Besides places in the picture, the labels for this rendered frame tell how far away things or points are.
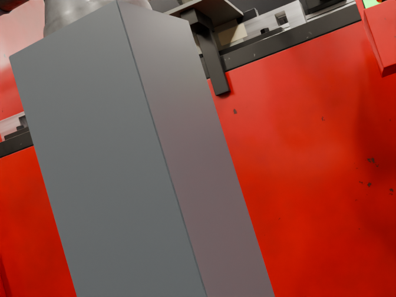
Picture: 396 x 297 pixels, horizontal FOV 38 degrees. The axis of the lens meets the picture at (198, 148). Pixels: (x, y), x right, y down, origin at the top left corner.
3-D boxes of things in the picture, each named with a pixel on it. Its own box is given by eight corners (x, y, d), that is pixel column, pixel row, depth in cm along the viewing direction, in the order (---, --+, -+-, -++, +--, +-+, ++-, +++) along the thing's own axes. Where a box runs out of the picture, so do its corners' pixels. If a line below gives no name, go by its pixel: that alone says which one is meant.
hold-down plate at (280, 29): (184, 75, 165) (181, 65, 165) (191, 77, 170) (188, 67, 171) (284, 36, 156) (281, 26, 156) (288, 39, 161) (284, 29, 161)
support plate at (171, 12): (152, 22, 147) (151, 17, 147) (187, 38, 172) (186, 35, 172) (216, -6, 142) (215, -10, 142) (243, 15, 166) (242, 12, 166)
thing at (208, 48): (204, 93, 145) (179, 13, 147) (221, 97, 159) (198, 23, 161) (219, 88, 144) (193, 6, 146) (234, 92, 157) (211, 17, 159)
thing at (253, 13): (194, 43, 172) (191, 33, 172) (197, 45, 174) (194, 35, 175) (257, 17, 165) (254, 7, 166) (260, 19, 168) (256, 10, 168)
